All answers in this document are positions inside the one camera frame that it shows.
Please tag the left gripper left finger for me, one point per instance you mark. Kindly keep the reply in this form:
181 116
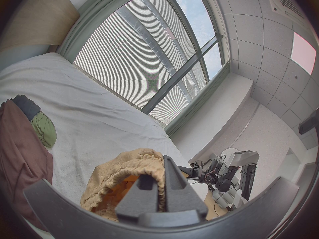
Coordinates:
139 198

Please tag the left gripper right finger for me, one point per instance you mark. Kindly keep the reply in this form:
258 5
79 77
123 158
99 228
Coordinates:
179 195

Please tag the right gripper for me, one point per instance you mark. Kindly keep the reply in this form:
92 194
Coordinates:
200 175

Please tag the tan shorts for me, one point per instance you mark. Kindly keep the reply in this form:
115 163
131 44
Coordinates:
112 163

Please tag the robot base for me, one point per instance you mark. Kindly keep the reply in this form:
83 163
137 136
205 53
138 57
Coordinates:
239 198

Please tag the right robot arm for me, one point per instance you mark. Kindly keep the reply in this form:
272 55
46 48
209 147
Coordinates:
244 158

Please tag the green garment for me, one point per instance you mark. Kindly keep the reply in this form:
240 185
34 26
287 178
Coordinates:
46 131

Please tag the brown garment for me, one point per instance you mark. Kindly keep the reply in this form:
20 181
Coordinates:
20 158

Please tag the window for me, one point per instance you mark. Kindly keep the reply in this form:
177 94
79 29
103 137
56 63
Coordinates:
139 53

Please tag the dark grey garment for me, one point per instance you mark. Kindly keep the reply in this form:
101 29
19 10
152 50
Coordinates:
26 106

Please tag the square ceiling light panel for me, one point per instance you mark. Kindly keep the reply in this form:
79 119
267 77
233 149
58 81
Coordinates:
302 52

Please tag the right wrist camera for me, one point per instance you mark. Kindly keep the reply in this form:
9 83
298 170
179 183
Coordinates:
197 163

